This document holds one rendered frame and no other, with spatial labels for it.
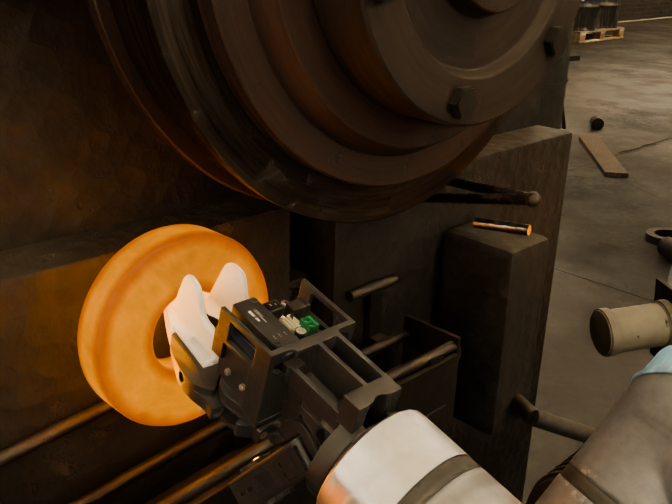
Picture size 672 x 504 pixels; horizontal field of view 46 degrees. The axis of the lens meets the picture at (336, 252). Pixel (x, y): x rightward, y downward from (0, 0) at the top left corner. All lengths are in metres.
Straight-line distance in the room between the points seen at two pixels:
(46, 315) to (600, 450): 0.40
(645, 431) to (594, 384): 1.76
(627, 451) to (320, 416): 0.19
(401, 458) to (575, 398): 1.78
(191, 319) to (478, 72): 0.28
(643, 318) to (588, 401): 1.20
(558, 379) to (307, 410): 1.81
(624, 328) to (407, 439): 0.59
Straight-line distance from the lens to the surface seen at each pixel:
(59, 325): 0.64
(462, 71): 0.60
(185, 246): 0.58
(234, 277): 0.57
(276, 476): 0.54
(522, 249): 0.88
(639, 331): 1.02
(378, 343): 0.85
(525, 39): 0.66
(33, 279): 0.62
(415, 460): 0.45
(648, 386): 0.55
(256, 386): 0.49
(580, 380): 2.30
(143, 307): 0.58
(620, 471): 0.54
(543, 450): 1.98
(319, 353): 0.49
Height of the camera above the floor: 1.10
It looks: 21 degrees down
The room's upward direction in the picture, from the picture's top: 2 degrees clockwise
